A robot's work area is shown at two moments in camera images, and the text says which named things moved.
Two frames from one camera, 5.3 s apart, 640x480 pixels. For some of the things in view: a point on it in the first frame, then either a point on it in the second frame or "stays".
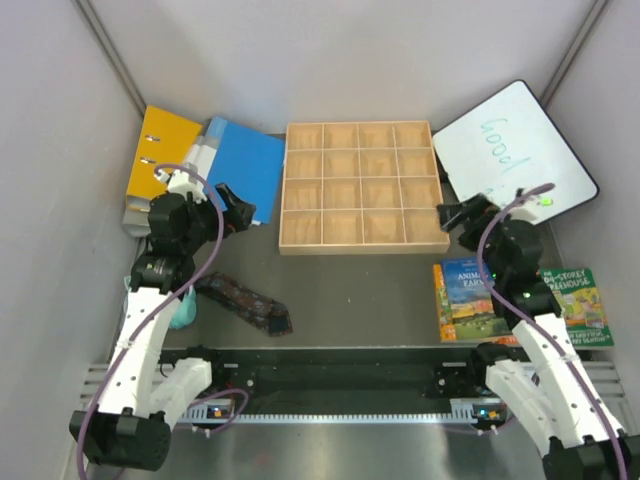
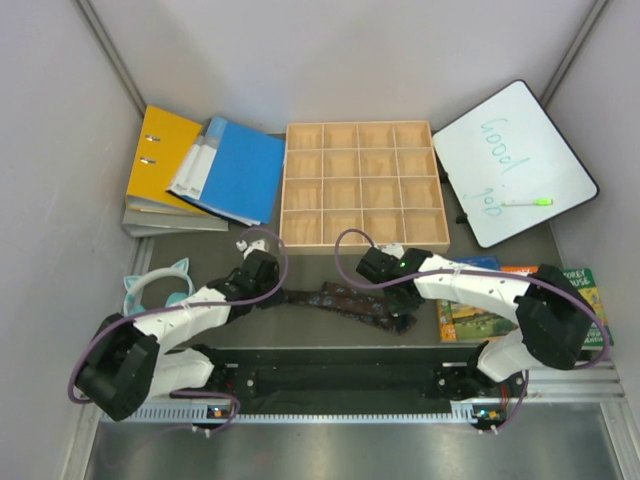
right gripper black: (477, 210) → (398, 308)
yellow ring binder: (163, 139) stays
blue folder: (248, 164) stays
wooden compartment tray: (360, 187) stays
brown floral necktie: (261, 310) → (363, 305)
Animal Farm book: (467, 310) stays
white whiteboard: (509, 142) stays
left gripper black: (238, 215) → (275, 299)
